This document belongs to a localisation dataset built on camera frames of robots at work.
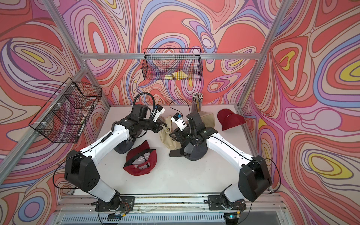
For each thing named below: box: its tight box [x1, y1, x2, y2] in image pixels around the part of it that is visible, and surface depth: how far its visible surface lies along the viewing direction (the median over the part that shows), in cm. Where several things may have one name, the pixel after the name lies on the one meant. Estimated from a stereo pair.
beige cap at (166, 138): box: [159, 115, 182, 150], surface depth 82 cm
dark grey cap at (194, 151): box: [169, 138, 209, 161], surface depth 84 cm
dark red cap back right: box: [217, 108, 247, 131], surface depth 107 cm
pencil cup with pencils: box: [192, 91, 204, 113], surface depth 104 cm
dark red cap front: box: [122, 140, 158, 176], surface depth 87 cm
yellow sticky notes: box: [165, 70, 189, 81], surface depth 91 cm
